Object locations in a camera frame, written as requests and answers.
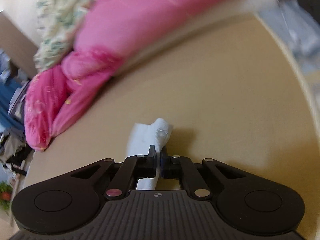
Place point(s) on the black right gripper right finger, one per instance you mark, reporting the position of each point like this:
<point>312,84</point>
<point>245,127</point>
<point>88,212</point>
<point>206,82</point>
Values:
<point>185,171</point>

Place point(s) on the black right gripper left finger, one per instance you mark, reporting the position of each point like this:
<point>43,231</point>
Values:
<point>125,175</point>

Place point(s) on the white tank top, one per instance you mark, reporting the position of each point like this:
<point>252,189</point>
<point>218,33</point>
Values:
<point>143,136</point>

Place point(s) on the pink quilt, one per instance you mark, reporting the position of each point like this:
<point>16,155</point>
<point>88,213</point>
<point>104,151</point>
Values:
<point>113,31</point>

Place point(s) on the green floral blanket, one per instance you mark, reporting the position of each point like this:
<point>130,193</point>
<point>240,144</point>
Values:
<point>57,23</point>

